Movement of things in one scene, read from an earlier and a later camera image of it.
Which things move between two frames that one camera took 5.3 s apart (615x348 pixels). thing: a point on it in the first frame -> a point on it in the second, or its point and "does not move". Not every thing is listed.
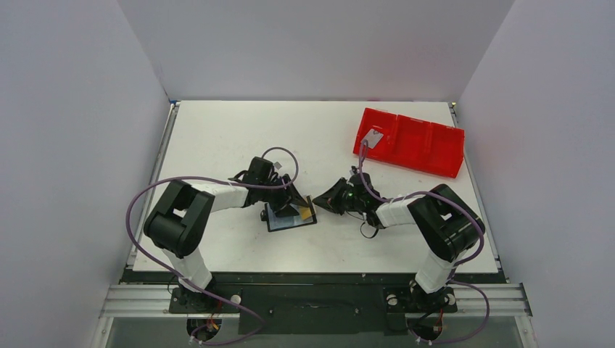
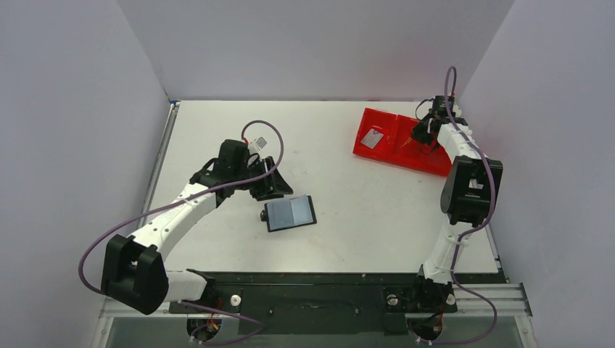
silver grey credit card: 373,138 does not move
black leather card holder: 305,216 does not move
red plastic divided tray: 413,143 does not move
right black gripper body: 342,200 -> 422,132
